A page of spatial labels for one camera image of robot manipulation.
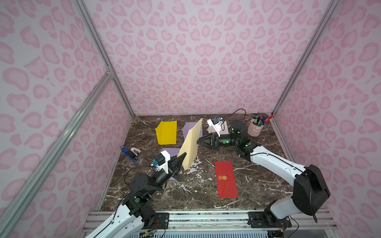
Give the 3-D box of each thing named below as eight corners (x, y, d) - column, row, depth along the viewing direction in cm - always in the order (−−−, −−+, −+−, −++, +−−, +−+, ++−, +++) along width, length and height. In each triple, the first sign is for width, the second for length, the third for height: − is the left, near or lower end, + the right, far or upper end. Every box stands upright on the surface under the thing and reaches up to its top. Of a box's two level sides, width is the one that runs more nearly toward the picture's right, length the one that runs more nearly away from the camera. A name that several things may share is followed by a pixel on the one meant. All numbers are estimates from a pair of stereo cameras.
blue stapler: (121, 151, 102) (119, 148, 99) (130, 143, 106) (128, 140, 103) (135, 162, 96) (133, 160, 93) (144, 154, 100) (142, 151, 97)
